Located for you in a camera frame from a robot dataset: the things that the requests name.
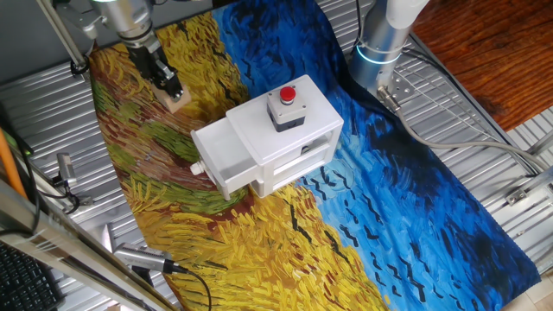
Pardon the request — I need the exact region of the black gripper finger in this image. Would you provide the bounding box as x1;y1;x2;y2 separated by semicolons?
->
162;77;185;105
156;60;179;84

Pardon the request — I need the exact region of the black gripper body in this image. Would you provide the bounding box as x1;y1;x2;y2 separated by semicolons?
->
124;41;168;81

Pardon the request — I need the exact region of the tan wooden block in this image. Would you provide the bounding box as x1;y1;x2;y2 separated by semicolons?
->
149;81;193;115

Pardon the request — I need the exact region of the white drawer cabinet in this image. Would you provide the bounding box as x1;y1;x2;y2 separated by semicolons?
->
225;73;346;199

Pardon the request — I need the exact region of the black pole clamp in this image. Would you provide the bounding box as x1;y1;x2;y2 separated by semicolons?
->
71;55;91;82

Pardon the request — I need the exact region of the grey metal pole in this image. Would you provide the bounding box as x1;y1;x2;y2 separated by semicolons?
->
35;0;90;73

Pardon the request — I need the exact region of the grey box red stop button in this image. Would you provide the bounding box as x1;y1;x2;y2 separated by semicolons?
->
265;85;308;133

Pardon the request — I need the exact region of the painted wheatfield cloth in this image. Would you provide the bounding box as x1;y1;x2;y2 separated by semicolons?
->
88;0;542;311

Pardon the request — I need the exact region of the shiny metal plate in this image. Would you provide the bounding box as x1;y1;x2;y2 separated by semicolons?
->
99;222;117;255

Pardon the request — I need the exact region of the orange pole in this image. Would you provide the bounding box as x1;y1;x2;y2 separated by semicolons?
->
0;127;28;200

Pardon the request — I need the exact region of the black keyboard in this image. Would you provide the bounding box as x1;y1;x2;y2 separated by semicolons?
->
0;240;66;311

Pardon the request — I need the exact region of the aluminium profile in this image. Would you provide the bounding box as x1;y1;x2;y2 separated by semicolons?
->
524;129;553;157

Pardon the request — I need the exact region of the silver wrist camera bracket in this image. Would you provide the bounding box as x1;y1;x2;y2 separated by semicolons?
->
55;0;109;41

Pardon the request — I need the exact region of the small grey camera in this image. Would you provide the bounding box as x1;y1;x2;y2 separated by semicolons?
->
55;151;79;187

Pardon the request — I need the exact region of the thin black camera cable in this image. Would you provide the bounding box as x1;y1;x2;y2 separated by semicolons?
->
41;179;82;216

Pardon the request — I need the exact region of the black cable green marker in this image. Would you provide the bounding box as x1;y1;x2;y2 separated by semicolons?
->
0;101;43;238

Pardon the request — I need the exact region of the silver bar camera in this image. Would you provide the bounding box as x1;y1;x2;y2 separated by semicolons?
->
112;241;176;275

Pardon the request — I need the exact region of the black cable with plug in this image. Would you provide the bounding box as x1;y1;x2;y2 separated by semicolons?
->
166;261;213;311

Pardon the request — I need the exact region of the aluminium frame bar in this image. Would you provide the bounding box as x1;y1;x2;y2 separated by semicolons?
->
0;177;181;311

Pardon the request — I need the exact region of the black camera stand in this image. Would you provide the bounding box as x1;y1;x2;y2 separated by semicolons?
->
130;265;156;289

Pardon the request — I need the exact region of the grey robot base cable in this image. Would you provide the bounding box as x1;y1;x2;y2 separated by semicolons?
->
376;85;553;173

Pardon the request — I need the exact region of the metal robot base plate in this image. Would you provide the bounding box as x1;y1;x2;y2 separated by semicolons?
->
374;68;416;104

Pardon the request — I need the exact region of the aluminium bar with corner bracket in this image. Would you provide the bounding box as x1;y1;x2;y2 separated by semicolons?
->
504;166;553;207

